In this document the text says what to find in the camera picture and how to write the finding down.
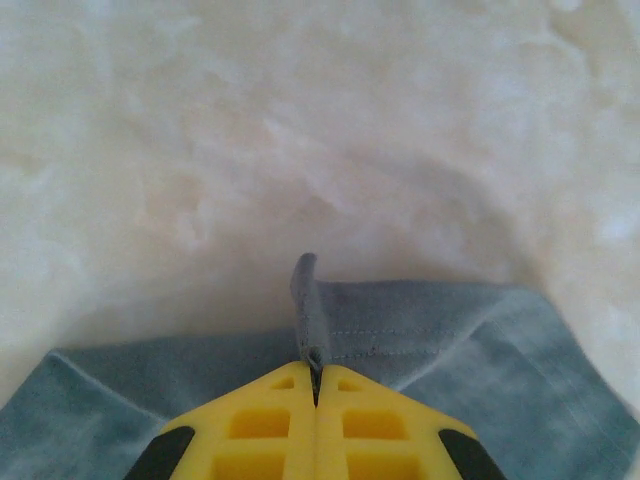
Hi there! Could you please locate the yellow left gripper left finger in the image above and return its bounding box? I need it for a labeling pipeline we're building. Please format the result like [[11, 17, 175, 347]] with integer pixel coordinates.
[[123, 361, 318, 480]]

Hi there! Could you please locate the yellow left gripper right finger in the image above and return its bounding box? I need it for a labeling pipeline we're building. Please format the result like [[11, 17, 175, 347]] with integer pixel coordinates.
[[316, 365, 510, 480]]

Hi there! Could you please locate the gray t-shirt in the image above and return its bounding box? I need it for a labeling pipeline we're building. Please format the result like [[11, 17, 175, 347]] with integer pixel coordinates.
[[0, 252, 640, 480]]

